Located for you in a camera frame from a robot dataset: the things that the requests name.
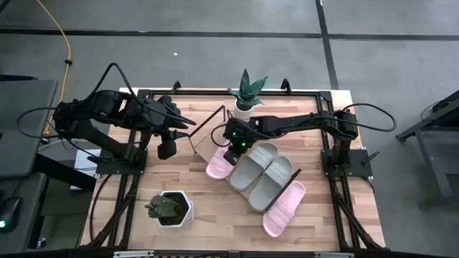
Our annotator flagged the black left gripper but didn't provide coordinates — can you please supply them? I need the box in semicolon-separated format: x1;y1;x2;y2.
138;95;197;140

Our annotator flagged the grey rubber slide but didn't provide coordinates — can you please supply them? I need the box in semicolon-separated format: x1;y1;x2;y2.
229;142;279;192
247;155;293;212

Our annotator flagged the pink rubber slide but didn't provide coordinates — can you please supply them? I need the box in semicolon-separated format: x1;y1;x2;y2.
206;141;236;180
262;181;306;238

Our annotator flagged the black-framed wooden shoe shelf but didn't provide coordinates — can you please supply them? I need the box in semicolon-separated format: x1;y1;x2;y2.
188;105;303;212

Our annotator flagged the white round plant pot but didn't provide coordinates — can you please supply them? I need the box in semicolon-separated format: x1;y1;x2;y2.
233;98;256;120

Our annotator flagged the green snake plant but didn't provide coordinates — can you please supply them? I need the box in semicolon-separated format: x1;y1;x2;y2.
227;68;269;108

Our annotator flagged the green cactus plant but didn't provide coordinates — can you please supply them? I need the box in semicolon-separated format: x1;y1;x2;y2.
144;194;180;219

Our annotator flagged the white hexagonal plant pot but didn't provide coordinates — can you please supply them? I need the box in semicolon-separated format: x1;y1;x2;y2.
156;189;195;230

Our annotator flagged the white flat panel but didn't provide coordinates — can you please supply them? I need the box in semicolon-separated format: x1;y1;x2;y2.
70;148;103;191

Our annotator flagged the dark grey low desk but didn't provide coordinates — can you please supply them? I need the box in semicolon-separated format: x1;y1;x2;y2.
0;171;47;256

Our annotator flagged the dark metal cart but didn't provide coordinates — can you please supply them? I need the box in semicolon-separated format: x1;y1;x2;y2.
395;89;459;211

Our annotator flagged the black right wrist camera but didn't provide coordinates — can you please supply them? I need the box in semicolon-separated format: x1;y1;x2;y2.
224;148;241;166

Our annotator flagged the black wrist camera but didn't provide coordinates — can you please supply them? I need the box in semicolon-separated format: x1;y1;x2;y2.
156;138;178;161
224;148;241;166

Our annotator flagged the black right gripper cable loop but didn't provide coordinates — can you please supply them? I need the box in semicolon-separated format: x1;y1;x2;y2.
210;123;232;148

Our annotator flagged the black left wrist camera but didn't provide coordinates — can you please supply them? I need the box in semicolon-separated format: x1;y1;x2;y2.
156;138;178;161

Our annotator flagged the black metal table frame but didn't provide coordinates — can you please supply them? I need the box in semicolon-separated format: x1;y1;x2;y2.
80;87;387;258

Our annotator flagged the black left arm long cable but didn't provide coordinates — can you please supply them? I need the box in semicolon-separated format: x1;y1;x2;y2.
87;62;197;126

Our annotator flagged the yellow cable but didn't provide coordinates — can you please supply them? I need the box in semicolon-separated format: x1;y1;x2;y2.
35;0;72;138

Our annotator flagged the silver bracket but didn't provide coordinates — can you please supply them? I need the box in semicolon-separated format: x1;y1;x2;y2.
314;252;356;258
113;250;155;258

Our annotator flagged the black right arm base cable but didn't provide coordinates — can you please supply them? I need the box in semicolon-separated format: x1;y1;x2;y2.
311;102;397;133

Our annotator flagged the black arm base cable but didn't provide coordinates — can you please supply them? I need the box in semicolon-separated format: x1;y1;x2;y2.
16;106;62;140
311;102;397;133

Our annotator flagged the black left arm base cable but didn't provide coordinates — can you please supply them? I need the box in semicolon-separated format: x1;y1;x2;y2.
16;106;62;140

